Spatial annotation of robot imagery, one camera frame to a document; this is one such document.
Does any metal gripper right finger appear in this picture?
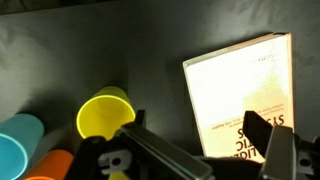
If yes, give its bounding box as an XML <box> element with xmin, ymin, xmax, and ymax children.
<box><xmin>242</xmin><ymin>110</ymin><xmax>298</xmax><ymax>180</ymax></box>

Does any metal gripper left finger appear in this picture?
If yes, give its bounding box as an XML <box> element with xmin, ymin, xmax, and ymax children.
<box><xmin>121</xmin><ymin>109</ymin><xmax>214</xmax><ymax>180</ymax></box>

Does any white and brown book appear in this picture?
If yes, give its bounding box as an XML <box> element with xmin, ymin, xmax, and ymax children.
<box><xmin>182</xmin><ymin>32</ymin><xmax>295</xmax><ymax>164</ymax></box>

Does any yellow plastic cup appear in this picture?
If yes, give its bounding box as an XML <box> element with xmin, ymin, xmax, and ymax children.
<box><xmin>75</xmin><ymin>85</ymin><xmax>137</xmax><ymax>180</ymax></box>

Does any orange plastic cup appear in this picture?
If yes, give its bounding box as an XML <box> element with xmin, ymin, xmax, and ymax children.
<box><xmin>23</xmin><ymin>148</ymin><xmax>74</xmax><ymax>180</ymax></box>

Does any blue plastic cup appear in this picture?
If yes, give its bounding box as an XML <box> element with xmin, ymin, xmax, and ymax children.
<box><xmin>0</xmin><ymin>113</ymin><xmax>45</xmax><ymax>180</ymax></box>

